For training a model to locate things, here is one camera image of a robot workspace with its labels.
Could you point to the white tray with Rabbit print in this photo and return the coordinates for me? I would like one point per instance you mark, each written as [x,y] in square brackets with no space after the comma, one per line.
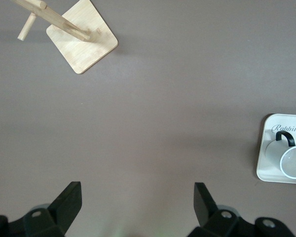
[267,170]

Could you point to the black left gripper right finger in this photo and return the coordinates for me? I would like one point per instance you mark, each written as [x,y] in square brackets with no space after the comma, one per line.
[204,205]

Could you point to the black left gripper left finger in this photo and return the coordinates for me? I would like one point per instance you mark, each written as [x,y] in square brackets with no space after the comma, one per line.
[64,205]

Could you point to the wooden cup stand with pegs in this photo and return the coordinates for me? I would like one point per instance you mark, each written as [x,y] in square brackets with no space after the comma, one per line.
[84,42]

